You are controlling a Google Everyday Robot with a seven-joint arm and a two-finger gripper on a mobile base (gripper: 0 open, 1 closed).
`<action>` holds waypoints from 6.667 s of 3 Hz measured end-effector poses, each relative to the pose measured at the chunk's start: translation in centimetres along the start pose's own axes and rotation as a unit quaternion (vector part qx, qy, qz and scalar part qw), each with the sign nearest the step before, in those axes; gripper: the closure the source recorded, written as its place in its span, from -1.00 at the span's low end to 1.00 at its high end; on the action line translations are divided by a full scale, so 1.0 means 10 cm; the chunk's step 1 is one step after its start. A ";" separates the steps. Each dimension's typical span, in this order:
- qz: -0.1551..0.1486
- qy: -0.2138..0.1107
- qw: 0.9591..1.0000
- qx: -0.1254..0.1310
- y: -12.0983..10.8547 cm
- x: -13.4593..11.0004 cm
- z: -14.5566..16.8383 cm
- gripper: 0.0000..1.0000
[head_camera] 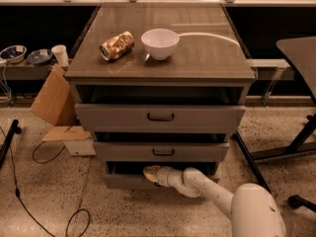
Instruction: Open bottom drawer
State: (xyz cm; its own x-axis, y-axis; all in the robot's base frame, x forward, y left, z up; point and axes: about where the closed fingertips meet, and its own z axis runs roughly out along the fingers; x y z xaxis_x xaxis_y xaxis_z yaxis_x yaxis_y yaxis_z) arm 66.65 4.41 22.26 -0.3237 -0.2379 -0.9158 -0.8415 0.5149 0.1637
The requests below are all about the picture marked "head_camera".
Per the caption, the black bar left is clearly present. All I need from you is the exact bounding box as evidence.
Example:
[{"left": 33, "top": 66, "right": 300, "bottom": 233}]
[{"left": 0, "top": 119, "right": 22, "bottom": 168}]

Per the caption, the white bowl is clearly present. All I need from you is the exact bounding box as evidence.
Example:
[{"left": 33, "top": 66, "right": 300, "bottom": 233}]
[{"left": 141, "top": 29, "right": 180, "bottom": 60}]

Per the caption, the white paper cup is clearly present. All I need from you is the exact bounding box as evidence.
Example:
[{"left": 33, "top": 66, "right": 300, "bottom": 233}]
[{"left": 51, "top": 44, "right": 69, "bottom": 67}]

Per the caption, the grey drawer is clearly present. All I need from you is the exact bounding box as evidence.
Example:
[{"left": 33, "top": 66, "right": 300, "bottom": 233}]
[
  {"left": 104, "top": 161, "right": 220, "bottom": 190},
  {"left": 75, "top": 104, "right": 245, "bottom": 133},
  {"left": 93, "top": 142, "right": 229, "bottom": 162}
]

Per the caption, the dark round table top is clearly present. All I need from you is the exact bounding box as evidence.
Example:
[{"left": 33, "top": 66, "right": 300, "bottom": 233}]
[{"left": 276, "top": 37, "right": 316, "bottom": 101}]

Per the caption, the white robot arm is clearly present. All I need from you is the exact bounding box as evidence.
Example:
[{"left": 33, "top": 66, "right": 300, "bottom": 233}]
[{"left": 143, "top": 165, "right": 286, "bottom": 237}]

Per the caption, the white box on floor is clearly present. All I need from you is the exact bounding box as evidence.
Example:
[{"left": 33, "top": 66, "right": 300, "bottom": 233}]
[{"left": 64, "top": 139, "right": 95, "bottom": 156}]

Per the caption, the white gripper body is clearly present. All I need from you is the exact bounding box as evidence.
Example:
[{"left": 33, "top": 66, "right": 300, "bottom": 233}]
[{"left": 156, "top": 167, "right": 176, "bottom": 187}]

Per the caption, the crushed gold soda can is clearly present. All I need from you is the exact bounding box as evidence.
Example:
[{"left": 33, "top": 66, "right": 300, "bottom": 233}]
[{"left": 99, "top": 32, "right": 134, "bottom": 61}]

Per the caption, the grey drawer cabinet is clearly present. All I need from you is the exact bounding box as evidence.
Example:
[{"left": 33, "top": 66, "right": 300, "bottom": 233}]
[{"left": 64, "top": 2, "right": 257, "bottom": 183}]

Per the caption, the black floor cable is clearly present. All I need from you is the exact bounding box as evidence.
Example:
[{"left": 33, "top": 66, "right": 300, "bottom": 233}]
[{"left": 0, "top": 125, "right": 91, "bottom": 237}]

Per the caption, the grey middle drawer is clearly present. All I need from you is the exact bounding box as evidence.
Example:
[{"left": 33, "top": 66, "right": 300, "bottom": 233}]
[{"left": 93, "top": 142, "right": 229, "bottom": 162}]

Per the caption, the leaning cardboard sheet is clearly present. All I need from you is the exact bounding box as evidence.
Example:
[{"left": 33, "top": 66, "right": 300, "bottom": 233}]
[{"left": 31, "top": 64, "right": 77, "bottom": 126}]

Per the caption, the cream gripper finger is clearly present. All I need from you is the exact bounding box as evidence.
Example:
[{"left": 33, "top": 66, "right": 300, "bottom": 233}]
[
  {"left": 143, "top": 165, "right": 160, "bottom": 174},
  {"left": 144, "top": 173, "right": 158, "bottom": 183}
]

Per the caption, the flat cardboard piece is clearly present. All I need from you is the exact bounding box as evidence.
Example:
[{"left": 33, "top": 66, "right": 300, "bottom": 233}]
[{"left": 42, "top": 126, "right": 91, "bottom": 141}]

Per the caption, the grey bottom drawer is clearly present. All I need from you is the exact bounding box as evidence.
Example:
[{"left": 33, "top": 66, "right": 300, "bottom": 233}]
[{"left": 104, "top": 161, "right": 220, "bottom": 190}]

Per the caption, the blue bowl on shelf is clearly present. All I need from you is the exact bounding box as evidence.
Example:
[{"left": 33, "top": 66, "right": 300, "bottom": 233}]
[{"left": 27, "top": 49, "right": 52, "bottom": 66}]

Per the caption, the grey low shelf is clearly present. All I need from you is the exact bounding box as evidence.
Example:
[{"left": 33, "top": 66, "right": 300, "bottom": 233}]
[{"left": 0, "top": 59, "right": 57, "bottom": 80}]

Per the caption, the grey top drawer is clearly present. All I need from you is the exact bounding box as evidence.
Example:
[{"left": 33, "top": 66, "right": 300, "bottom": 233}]
[{"left": 75, "top": 104, "right": 245, "bottom": 133}]

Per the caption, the black caster foot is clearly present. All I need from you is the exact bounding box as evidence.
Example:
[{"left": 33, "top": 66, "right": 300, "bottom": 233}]
[{"left": 287, "top": 195, "right": 316, "bottom": 212}]

